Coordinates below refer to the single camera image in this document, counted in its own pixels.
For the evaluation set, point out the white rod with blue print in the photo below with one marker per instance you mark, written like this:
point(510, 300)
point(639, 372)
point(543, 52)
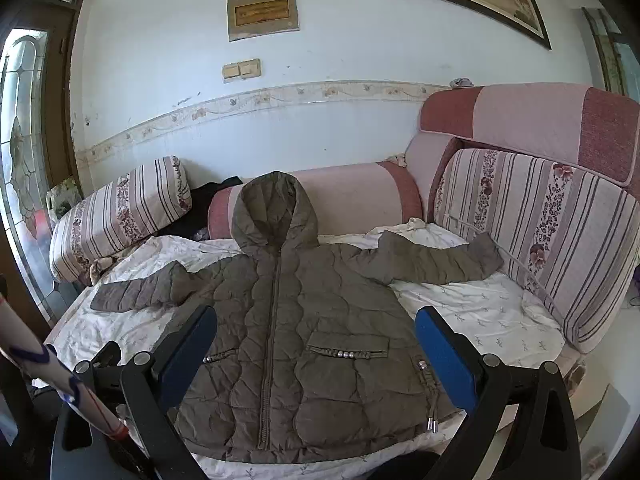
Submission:
point(30, 355)

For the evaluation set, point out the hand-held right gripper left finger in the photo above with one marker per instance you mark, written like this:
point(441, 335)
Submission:
point(190, 355)

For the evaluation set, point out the pink fabric sofa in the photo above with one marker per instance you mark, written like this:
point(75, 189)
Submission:
point(525, 115)

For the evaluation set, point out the striped floral bolster pillow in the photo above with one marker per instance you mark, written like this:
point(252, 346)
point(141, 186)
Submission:
point(120, 215)

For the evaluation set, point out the small framed wall plaque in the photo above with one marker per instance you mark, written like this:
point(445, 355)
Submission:
point(262, 12)

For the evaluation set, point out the pink bolster cushion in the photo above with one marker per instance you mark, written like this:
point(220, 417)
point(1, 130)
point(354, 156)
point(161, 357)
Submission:
point(345, 200)

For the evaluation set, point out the black cloth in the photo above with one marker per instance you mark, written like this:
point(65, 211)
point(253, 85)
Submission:
point(200, 210)

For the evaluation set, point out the crumpled patterned cloth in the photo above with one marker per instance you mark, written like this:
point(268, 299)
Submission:
point(102, 267)

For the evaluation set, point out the white floral bedsheet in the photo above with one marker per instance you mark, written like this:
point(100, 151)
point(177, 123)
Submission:
point(480, 310)

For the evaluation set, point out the small grey cloth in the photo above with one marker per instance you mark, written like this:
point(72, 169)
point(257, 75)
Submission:
point(462, 82)

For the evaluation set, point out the olive quilted hooded jacket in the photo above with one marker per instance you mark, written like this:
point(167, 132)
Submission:
point(300, 320)

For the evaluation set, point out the small beige cloth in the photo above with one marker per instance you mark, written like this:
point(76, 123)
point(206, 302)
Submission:
point(399, 161)

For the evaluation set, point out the window with frame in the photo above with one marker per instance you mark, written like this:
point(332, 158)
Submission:
point(612, 55)

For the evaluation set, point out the striped floral back cushion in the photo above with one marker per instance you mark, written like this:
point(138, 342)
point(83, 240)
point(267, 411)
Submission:
point(565, 230)

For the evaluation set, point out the wooden door with stained glass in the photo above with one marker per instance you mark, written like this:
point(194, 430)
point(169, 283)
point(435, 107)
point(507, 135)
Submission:
point(22, 160)

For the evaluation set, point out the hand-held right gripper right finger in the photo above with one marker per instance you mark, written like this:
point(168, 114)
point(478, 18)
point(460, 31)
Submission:
point(445, 355)

